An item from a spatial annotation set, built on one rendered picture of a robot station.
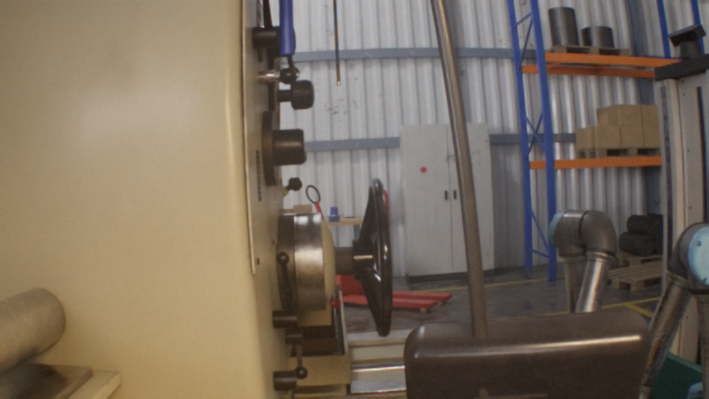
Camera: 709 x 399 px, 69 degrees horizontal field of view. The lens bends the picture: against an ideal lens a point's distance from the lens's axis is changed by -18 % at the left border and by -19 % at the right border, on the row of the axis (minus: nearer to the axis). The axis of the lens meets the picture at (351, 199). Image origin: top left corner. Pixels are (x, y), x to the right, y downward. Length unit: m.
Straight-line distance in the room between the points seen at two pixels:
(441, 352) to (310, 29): 8.42
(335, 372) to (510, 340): 1.20
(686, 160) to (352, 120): 7.40
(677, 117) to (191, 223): 1.37
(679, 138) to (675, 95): 0.13
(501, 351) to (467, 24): 8.69
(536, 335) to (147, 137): 0.63
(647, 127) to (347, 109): 4.37
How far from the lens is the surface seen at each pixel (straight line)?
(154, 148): 0.94
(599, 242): 1.76
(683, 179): 1.82
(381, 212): 1.30
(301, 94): 1.36
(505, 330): 0.80
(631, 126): 8.65
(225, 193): 0.92
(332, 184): 8.80
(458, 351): 0.78
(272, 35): 1.05
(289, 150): 1.17
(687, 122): 1.81
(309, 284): 1.35
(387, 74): 8.99
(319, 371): 1.93
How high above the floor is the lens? 1.50
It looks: 2 degrees down
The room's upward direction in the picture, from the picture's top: 3 degrees counter-clockwise
